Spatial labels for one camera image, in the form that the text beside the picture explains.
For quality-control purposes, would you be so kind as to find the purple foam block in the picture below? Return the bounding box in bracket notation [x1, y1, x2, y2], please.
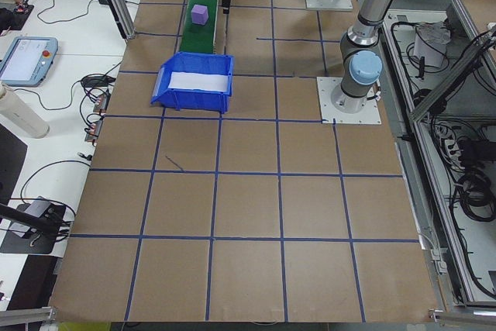
[191, 4, 211, 26]

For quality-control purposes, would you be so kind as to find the green conveyor belt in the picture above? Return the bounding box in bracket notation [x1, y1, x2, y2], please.
[179, 0, 230, 55]

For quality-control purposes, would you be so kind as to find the white foam pad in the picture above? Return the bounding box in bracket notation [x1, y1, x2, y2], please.
[169, 71, 229, 94]

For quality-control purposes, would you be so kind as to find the blue plastic storage bin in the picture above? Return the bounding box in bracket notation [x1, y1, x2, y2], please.
[150, 51, 236, 115]

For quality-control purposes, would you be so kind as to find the black pad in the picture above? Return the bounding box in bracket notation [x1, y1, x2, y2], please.
[7, 5, 35, 33]

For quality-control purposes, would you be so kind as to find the light blue teach pendant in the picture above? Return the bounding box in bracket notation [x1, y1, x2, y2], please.
[0, 36, 60, 88]

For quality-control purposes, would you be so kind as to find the white cylindrical tube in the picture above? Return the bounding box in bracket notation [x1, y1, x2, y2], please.
[0, 81, 51, 140]

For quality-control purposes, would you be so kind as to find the white power strip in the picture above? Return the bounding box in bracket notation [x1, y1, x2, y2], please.
[441, 135, 472, 165]

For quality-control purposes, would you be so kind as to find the dark flat monitor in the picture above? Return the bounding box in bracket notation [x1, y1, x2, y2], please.
[0, 123, 29, 212]

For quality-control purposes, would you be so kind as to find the aluminium corner bar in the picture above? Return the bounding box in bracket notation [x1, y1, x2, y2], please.
[0, 305, 59, 324]
[427, 307, 496, 324]

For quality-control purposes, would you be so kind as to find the V-shaped metal bar frame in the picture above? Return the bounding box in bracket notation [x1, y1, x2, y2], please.
[381, 0, 496, 311]

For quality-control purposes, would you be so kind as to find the black stand base plate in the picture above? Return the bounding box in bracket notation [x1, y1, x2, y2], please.
[0, 198, 67, 255]

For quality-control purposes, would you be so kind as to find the black cable bundle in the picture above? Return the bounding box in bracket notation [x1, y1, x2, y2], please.
[449, 170, 496, 223]

